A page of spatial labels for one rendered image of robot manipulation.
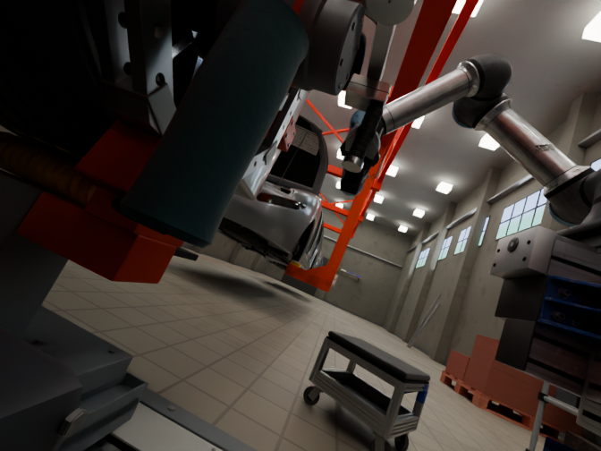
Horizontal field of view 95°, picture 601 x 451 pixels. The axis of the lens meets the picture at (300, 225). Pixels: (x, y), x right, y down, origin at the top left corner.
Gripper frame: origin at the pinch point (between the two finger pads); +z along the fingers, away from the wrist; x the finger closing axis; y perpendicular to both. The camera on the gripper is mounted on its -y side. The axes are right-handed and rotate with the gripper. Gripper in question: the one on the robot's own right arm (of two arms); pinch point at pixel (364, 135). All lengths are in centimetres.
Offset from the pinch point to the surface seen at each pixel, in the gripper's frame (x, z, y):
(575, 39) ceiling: 262, -392, 566
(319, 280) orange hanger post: -4, -344, -20
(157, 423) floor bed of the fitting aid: -19, -13, -75
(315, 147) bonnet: -76, -285, 140
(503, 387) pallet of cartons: 247, -329, -50
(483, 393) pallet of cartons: 227, -328, -67
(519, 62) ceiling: 209, -461, 566
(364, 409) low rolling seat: 37, -70, -69
